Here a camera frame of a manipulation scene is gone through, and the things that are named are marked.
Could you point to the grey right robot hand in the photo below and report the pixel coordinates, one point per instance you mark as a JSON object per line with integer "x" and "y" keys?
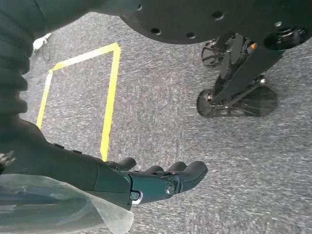
{"x": 72, "y": 174}

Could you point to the clear plastic film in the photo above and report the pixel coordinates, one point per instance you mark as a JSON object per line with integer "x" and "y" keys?
{"x": 48, "y": 210}

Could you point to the yellow floor tape square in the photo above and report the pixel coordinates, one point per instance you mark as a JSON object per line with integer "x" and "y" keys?
{"x": 110, "y": 97}

